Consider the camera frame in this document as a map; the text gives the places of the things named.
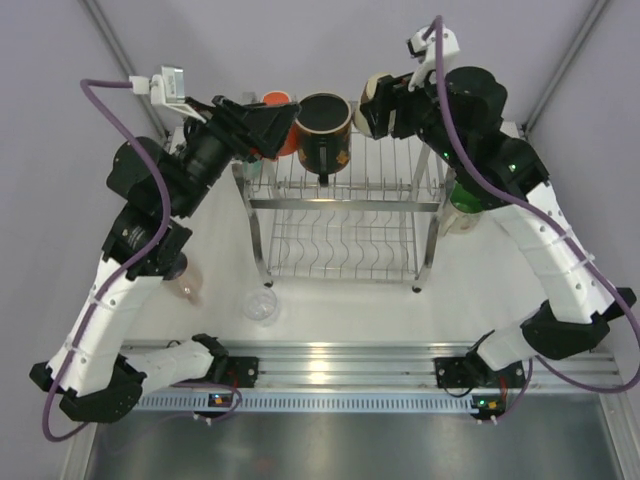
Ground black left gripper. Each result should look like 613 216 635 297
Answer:
165 95 298 220

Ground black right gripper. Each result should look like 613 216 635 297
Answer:
361 60 464 171

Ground steel cup cream brown sleeve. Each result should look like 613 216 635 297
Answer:
352 72 391 138

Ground black mug with orange print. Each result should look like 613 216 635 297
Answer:
294 92 352 187

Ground steel two-tier dish rack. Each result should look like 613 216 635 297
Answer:
232 130 453 293

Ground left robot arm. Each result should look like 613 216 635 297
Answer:
30 96 300 424

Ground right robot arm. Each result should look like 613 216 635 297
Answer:
357 66 637 386

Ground teal cup behind rack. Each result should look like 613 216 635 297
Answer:
243 157 263 180

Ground cream mug green inside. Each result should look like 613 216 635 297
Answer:
439 182 483 237

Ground pink translucent tumbler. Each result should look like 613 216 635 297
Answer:
164 253 203 306

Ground clear glass cup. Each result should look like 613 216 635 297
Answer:
242 286 280 327

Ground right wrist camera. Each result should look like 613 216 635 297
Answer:
407 27 460 92

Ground aluminium frame post left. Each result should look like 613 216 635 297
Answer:
78 0 169 140

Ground aluminium frame post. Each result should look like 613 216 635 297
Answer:
519 0 612 139
78 0 169 140

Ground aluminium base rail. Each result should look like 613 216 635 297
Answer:
122 340 623 393

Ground aluminium frame post right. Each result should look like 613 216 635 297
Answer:
519 0 612 139

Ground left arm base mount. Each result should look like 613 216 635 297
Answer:
176 356 260 388

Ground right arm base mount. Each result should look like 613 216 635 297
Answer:
434 356 506 396

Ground perforated cable duct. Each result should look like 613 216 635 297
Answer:
135 391 478 414

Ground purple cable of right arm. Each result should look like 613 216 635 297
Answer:
429 14 640 421

